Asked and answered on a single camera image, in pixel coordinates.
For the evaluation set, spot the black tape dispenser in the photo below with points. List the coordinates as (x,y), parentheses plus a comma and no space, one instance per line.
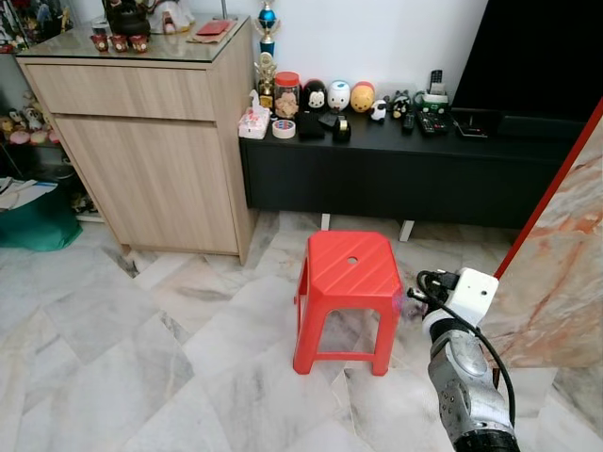
(341,127)

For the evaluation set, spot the blue trophy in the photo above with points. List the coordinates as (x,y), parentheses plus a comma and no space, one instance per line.
(268,19)

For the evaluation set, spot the white papers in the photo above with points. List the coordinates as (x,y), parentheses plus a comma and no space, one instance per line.
(19,193)

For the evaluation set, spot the yellow round toy figure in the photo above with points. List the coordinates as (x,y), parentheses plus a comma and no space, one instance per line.
(362,96)

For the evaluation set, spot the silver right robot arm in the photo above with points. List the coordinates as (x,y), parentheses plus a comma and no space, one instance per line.
(466,386)

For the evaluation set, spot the black round toy figure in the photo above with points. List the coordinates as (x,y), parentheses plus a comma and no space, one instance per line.
(315,95)

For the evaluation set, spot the pink tissue box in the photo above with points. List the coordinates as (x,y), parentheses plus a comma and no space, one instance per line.
(252,124)

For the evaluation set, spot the black television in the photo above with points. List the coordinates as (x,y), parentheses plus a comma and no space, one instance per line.
(537,56)

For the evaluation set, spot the small red cup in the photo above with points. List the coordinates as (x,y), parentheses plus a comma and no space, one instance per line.
(139,43)
(99,42)
(119,43)

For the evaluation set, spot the white figurine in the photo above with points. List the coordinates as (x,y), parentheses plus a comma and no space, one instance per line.
(172,14)

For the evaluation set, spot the green white phone base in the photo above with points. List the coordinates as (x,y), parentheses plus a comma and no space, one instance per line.
(435,100)

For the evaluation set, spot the dark teapot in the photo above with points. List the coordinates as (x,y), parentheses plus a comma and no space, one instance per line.
(125,17)

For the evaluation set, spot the white tape roll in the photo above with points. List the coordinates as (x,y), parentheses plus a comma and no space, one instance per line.
(284,128)

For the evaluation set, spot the black desktop stand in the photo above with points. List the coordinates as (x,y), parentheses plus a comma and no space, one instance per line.
(476,123)

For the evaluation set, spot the marble pattern board red edge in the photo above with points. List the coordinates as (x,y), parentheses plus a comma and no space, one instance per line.
(556,264)

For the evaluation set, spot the black TV console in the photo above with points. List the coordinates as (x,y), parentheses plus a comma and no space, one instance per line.
(377,169)

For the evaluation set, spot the green bin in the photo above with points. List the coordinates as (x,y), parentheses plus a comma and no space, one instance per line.
(38,226)

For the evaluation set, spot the small panda toy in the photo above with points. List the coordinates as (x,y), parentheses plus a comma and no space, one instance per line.
(379,110)

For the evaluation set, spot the slim black remote control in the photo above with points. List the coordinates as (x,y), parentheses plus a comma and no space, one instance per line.
(408,122)

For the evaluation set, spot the black white animal toy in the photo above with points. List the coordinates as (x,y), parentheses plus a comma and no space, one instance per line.
(400,102)

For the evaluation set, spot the black wallet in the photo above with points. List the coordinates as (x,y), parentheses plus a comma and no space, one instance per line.
(311,125)

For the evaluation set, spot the wide black remote control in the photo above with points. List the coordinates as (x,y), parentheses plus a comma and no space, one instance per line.
(429,123)

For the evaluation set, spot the glass jar red lid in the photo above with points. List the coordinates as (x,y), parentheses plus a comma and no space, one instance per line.
(286,94)

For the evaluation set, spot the red plastic stool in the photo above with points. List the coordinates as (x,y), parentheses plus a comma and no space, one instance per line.
(344,282)

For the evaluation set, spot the light wooden cabinet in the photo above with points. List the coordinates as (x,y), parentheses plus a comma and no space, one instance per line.
(141,141)

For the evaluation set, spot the gold trophy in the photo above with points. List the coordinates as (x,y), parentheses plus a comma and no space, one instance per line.
(267,75)

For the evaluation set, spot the white blue round toy figure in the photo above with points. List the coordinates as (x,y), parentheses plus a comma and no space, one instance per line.
(338,94)

